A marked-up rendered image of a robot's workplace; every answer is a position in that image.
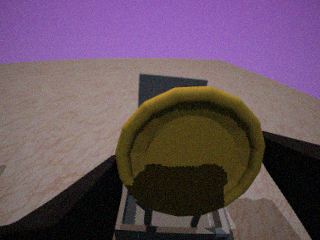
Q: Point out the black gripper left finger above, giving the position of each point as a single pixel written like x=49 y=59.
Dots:
x=87 y=210

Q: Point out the golden yellow plate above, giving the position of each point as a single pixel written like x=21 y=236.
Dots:
x=190 y=151

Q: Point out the dark grey dish rack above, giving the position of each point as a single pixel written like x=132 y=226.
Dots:
x=138 y=222

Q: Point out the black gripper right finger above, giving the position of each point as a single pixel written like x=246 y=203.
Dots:
x=295 y=167

